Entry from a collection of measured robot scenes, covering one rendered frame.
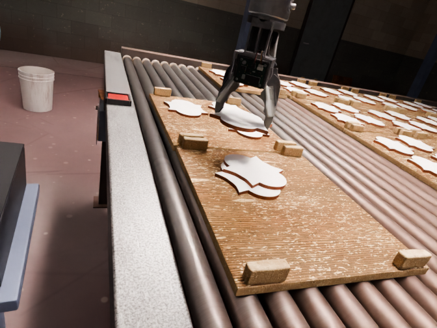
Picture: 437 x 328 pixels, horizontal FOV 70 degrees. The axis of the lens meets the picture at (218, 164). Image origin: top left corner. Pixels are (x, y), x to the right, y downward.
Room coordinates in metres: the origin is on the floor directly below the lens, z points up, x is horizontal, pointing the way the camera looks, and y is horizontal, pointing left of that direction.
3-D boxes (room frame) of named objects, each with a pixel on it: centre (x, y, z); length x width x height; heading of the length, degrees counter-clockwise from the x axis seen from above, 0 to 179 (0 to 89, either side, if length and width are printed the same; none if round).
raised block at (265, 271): (0.31, -0.09, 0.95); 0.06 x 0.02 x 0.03; 114
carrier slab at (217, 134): (0.92, 0.04, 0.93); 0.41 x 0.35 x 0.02; 25
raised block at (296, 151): (0.78, -0.18, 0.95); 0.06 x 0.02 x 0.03; 114
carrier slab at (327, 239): (0.55, -0.14, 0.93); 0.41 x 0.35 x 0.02; 24
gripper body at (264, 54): (0.63, -0.02, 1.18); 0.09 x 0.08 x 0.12; 169
